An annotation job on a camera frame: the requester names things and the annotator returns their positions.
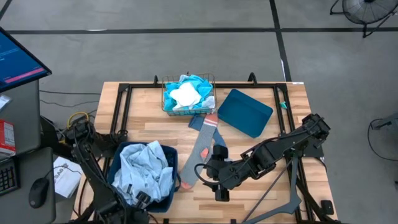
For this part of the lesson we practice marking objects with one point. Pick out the turquoise cloth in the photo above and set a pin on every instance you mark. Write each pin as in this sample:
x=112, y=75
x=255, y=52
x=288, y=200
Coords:
x=203, y=88

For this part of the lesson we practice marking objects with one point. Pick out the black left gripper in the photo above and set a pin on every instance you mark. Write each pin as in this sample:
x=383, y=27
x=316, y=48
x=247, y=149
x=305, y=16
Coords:
x=141, y=199

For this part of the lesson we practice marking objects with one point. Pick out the black aluminium frame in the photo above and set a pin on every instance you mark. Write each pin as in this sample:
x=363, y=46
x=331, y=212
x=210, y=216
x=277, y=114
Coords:
x=248, y=85

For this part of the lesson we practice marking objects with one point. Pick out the monitor with blue screen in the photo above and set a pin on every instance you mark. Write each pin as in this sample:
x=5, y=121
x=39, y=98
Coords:
x=18, y=62

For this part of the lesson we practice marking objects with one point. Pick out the blue plastic tray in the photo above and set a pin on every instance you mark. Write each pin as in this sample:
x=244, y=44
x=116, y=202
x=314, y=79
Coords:
x=244, y=112

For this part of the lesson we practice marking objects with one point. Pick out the light blue patterned cloth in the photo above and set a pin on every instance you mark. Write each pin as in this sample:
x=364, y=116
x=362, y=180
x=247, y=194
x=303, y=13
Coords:
x=143, y=168

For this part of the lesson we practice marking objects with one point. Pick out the navy fabric bin white stripe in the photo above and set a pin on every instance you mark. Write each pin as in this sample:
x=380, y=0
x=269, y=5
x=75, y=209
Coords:
x=164, y=205

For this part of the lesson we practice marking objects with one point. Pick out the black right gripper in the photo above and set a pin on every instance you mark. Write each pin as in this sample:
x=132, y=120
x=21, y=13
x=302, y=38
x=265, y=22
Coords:
x=231, y=175

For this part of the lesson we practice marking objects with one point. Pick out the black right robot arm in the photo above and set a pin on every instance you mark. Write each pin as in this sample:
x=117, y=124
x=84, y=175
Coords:
x=280, y=146

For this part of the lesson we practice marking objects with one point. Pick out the black keyboard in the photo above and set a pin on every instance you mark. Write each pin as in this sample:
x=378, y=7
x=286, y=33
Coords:
x=7, y=179

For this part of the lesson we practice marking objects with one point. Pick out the blue sock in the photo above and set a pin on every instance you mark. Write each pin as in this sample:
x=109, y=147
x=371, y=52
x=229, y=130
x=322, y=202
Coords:
x=196, y=123

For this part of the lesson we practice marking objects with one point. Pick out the grey sock orange stripes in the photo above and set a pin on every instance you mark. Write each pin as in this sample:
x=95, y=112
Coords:
x=202, y=140

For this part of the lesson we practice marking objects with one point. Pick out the small white paper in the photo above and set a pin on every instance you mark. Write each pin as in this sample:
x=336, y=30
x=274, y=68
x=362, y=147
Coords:
x=3, y=102

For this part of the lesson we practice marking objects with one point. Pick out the black rubber foot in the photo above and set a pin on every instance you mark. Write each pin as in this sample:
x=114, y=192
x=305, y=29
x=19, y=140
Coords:
x=327, y=207

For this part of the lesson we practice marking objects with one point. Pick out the dark navy dotted cloth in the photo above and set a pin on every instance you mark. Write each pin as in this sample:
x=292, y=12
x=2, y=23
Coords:
x=169, y=160

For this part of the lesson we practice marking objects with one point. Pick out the grey desk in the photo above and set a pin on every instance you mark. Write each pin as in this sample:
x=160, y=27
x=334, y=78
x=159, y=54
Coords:
x=40, y=161

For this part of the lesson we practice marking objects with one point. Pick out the black computer mouse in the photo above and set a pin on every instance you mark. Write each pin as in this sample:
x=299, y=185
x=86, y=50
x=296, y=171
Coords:
x=38, y=193

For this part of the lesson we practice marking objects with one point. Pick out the white mesh cloth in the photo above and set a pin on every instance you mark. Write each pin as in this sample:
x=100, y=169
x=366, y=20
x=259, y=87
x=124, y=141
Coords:
x=210, y=102

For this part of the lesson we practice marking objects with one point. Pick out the red box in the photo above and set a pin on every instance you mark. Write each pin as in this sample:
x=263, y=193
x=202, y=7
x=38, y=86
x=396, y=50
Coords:
x=7, y=137

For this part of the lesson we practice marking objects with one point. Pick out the black floor fan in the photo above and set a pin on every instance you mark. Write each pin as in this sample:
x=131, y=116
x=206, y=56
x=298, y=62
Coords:
x=367, y=11

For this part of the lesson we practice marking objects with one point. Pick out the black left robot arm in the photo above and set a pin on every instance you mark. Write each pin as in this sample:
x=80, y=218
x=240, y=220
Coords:
x=93, y=174

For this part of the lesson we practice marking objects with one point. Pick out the small teal clip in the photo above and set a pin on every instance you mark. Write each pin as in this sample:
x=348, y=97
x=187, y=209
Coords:
x=283, y=105

